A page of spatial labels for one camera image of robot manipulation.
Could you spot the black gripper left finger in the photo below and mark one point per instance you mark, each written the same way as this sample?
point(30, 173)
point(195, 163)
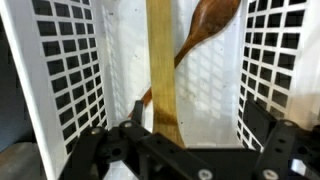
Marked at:
point(138, 111)

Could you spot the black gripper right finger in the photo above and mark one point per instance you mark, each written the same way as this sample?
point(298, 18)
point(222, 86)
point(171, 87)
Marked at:
point(258, 121)

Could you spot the light wooden spatula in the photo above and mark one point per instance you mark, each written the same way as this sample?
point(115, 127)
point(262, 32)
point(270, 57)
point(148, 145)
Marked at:
point(161, 66)

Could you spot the white plastic basket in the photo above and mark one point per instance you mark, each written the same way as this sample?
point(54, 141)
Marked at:
point(206, 83)

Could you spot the dark brown wooden spoon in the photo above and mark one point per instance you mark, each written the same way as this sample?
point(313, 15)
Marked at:
point(213, 16)

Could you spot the metal utensil bucket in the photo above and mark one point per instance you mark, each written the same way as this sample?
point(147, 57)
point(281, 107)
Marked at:
point(20, 163)

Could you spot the black round table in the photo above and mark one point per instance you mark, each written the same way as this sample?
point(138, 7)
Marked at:
point(13, 100)

